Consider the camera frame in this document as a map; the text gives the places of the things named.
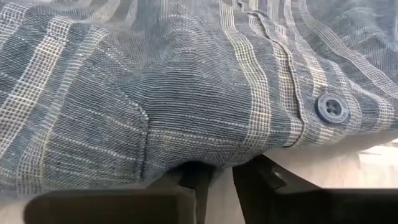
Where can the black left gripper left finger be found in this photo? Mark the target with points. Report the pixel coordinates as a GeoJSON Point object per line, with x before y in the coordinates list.
{"type": "Point", "coordinates": [124, 207]}

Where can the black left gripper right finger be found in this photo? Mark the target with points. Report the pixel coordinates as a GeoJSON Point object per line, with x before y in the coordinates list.
{"type": "Point", "coordinates": [311, 207]}

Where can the blue white striped shirt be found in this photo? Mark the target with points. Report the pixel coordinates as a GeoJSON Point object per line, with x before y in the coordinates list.
{"type": "Point", "coordinates": [186, 93]}

